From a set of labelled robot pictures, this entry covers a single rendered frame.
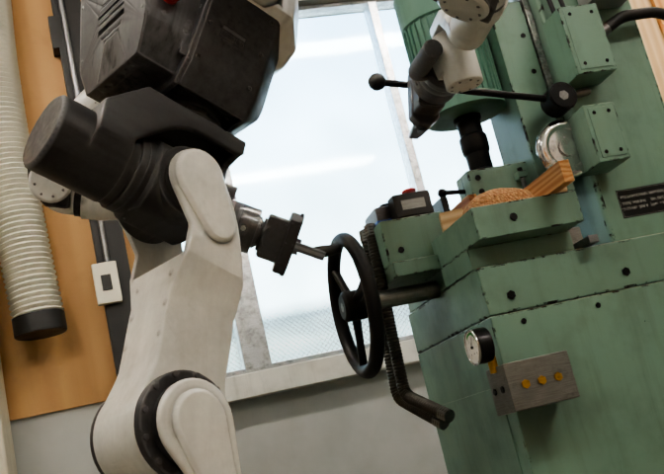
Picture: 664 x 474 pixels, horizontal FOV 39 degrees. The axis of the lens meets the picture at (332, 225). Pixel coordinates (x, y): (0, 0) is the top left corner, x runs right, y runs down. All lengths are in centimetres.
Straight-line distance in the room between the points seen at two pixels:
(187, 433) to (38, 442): 185
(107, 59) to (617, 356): 102
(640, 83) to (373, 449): 155
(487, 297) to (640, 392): 32
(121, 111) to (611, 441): 101
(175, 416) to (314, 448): 191
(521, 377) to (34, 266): 172
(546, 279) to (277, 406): 150
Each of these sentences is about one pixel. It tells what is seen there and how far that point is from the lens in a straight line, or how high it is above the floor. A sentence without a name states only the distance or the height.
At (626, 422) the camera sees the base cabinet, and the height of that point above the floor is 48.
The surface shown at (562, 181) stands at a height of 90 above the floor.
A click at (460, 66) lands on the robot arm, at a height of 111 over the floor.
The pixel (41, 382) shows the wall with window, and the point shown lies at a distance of 304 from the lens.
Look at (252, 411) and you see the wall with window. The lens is 307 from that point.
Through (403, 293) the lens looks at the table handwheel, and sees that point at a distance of 187.
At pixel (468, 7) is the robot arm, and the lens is 141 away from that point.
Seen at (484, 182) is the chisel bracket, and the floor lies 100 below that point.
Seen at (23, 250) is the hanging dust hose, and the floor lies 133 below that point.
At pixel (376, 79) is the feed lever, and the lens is 185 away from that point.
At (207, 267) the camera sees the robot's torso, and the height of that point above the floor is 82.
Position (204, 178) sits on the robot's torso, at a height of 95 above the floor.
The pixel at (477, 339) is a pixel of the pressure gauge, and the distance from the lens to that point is 161.
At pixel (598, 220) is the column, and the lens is 200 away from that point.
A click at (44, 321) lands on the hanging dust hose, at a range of 289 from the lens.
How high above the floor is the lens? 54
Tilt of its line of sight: 14 degrees up
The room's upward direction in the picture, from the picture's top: 13 degrees counter-clockwise
